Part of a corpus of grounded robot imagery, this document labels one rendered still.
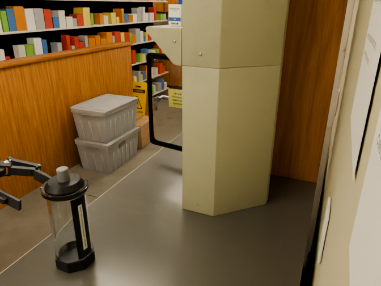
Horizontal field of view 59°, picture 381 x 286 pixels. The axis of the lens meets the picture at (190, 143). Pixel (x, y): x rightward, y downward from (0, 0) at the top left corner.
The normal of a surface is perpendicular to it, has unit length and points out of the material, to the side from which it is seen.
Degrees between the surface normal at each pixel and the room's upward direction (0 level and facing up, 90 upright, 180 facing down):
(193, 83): 90
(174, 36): 90
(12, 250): 0
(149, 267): 0
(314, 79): 90
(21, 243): 0
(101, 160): 95
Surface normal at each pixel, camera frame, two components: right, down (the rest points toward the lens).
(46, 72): 0.92, 0.15
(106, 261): 0.01, -0.92
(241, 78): 0.37, 0.36
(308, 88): -0.40, 0.35
